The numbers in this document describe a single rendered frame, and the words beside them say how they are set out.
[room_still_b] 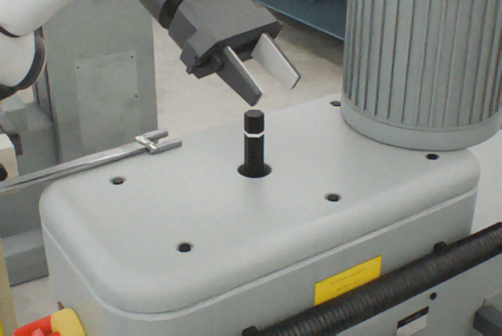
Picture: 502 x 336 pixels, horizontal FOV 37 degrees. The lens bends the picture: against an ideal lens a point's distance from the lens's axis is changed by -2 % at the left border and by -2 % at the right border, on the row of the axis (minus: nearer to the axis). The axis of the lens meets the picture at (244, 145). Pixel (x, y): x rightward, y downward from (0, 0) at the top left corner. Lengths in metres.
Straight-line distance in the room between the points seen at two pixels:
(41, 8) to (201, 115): 4.46
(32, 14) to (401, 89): 0.44
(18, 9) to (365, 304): 0.53
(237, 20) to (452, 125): 0.28
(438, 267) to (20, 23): 0.57
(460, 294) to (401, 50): 0.34
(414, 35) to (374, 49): 0.05
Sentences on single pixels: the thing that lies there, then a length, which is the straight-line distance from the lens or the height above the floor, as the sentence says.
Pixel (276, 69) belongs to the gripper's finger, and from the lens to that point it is 0.81.
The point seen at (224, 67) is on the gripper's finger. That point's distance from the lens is 0.77.
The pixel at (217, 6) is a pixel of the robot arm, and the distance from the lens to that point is 0.80.
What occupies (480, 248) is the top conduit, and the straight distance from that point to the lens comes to 0.91.
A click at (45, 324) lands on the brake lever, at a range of 0.93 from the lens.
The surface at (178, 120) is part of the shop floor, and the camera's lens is 5.32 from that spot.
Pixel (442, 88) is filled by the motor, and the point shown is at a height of 1.97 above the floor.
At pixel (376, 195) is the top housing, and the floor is 1.89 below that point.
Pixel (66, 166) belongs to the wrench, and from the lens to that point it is 0.85.
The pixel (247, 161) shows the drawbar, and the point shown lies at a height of 1.90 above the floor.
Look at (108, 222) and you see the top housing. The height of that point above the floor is 1.89.
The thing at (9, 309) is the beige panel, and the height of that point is 0.46.
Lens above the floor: 2.30
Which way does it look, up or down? 28 degrees down
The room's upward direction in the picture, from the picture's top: straight up
